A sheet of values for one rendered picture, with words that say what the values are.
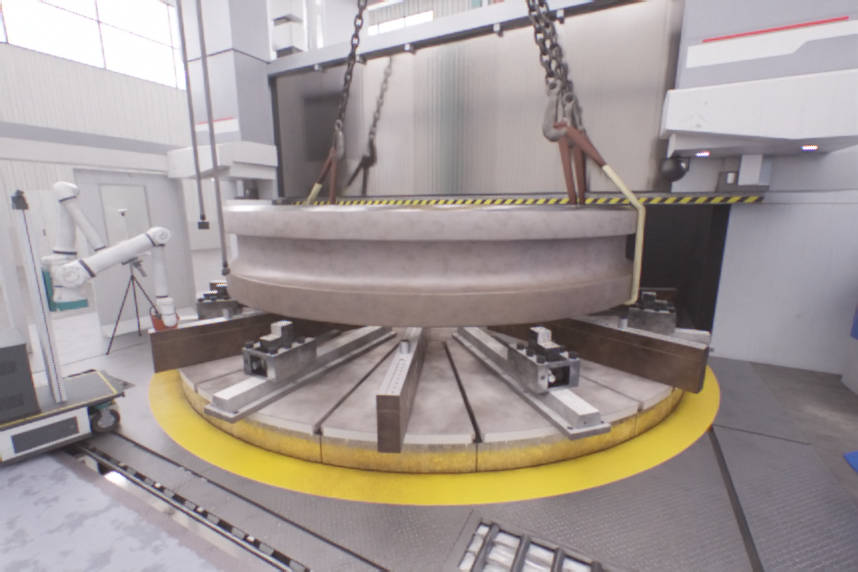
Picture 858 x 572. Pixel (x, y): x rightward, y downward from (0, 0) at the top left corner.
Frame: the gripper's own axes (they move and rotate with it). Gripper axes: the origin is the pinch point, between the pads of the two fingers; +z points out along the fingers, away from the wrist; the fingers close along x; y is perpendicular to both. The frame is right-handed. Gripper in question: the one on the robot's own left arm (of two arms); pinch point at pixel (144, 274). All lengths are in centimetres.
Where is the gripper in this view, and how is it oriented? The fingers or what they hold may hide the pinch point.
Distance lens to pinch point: 435.3
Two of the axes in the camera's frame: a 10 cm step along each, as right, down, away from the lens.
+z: 3.7, 8.6, 3.6
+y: 6.6, -5.2, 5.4
